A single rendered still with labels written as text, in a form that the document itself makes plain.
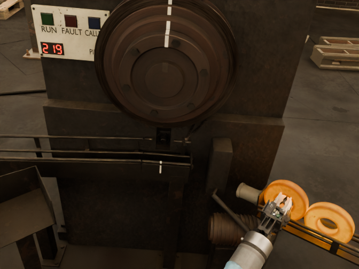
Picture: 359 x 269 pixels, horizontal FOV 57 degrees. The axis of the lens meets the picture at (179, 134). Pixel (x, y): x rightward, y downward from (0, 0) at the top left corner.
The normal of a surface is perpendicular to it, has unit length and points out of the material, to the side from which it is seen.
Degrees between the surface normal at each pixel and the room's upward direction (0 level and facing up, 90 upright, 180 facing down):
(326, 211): 90
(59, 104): 0
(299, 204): 88
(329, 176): 0
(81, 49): 90
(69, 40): 90
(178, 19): 28
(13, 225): 5
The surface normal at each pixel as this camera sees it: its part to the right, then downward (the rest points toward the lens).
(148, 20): -0.27, -0.44
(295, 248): 0.07, -0.81
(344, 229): -0.61, 0.42
